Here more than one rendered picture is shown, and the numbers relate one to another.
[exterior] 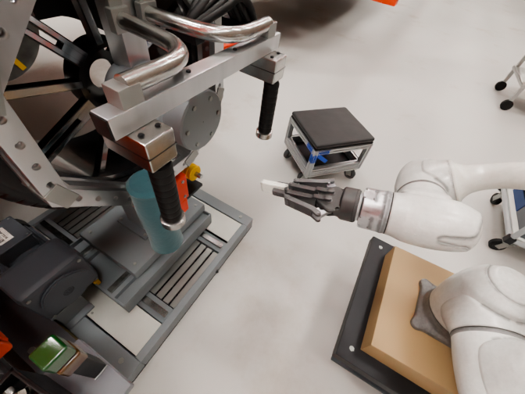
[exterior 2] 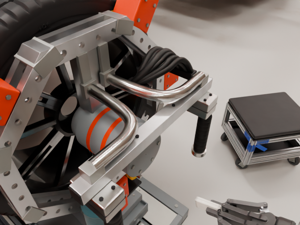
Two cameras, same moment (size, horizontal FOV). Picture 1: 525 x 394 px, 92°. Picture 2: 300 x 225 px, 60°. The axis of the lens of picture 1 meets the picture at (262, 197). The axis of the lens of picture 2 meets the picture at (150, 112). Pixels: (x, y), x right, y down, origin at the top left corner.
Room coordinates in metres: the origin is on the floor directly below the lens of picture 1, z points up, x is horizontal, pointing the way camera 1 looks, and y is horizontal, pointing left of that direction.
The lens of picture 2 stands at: (0.04, 0.02, 1.34)
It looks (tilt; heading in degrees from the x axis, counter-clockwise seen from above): 41 degrees down; 17
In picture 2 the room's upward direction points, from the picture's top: straight up
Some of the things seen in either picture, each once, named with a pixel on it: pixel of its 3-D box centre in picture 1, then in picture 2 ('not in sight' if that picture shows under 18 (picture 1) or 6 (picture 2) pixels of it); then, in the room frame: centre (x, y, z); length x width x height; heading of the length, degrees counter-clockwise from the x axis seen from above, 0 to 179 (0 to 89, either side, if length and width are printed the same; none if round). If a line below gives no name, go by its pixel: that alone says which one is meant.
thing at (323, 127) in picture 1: (324, 147); (264, 132); (1.36, -0.33, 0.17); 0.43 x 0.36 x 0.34; 118
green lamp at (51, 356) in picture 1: (53, 353); not in sight; (0.03, 0.29, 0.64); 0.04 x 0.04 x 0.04; 68
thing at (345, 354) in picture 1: (403, 334); not in sight; (0.32, -0.63, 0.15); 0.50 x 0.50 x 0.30; 68
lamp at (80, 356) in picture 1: (67, 358); not in sight; (0.03, 0.29, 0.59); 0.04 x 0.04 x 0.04; 68
